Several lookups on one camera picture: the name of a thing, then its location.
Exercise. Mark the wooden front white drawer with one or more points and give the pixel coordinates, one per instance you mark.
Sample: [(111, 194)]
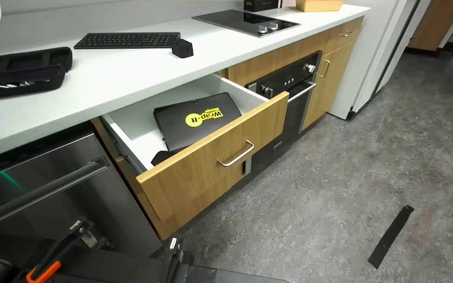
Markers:
[(205, 173)]

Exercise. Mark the wooden upper drawer front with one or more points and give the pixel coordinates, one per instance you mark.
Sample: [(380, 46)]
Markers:
[(342, 33)]

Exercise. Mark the black folder with yellow logo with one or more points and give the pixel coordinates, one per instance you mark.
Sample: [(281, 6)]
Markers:
[(185, 134)]

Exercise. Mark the silver oven knob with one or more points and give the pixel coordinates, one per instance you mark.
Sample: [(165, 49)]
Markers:
[(311, 68), (268, 91)]

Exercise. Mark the small black pouch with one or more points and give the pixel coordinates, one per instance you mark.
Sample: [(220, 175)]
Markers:
[(161, 157)]

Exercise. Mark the black built-in oven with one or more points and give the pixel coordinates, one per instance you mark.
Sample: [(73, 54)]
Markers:
[(294, 115)]

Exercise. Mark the small black box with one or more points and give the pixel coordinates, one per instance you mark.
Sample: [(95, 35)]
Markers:
[(183, 49)]

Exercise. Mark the wooden cabinet door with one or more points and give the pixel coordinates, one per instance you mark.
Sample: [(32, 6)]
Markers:
[(325, 95)]

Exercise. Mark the black glass cooktop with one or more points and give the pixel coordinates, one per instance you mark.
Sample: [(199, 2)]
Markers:
[(243, 22)]

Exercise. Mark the black countertop appliance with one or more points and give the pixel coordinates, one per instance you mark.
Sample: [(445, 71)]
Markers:
[(261, 3)]

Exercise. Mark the black keyboard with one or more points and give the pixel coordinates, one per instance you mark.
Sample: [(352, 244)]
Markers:
[(127, 39)]

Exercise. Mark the wooden block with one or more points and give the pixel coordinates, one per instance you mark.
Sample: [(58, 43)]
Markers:
[(319, 5)]

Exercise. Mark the white refrigerator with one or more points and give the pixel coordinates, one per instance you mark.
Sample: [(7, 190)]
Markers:
[(366, 47)]

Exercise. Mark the stainless steel dishwasher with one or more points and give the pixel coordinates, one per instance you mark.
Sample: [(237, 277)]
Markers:
[(54, 209)]

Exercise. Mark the black strip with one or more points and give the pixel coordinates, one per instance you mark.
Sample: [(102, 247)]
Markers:
[(393, 236)]

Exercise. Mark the black zipper case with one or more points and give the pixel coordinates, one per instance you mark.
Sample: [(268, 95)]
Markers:
[(17, 73)]

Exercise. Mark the tall wooden cabinet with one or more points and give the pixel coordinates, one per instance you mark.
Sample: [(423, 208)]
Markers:
[(437, 24)]

